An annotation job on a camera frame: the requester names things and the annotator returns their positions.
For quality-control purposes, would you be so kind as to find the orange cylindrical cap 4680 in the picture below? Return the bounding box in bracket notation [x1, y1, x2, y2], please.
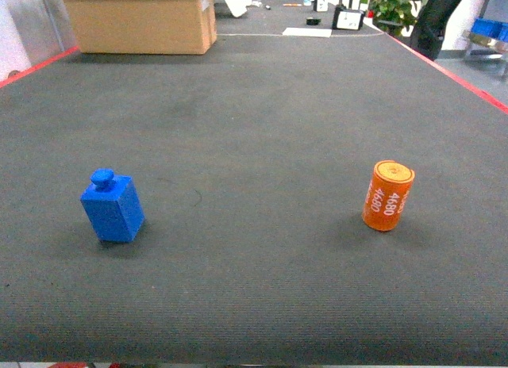
[362, 160, 415, 232]

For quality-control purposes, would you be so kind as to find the blue block part with knob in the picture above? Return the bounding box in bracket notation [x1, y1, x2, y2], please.
[80, 168, 145, 243]

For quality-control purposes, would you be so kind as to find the dark conveyor belt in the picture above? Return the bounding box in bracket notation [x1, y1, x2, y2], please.
[1, 34, 507, 366]

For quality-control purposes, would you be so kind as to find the white flat board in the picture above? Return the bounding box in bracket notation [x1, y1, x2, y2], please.
[283, 27, 332, 38]

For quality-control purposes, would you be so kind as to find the large cardboard box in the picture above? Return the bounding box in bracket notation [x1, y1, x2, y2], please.
[63, 0, 217, 55]

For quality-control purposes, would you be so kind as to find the black white box device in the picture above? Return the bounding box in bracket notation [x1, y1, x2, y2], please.
[332, 6, 365, 31]

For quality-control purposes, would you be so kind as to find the green potted plant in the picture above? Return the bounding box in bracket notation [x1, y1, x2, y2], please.
[360, 0, 425, 37]

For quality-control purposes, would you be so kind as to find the red conveyor side rail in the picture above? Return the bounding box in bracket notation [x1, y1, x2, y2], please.
[392, 37, 508, 114]

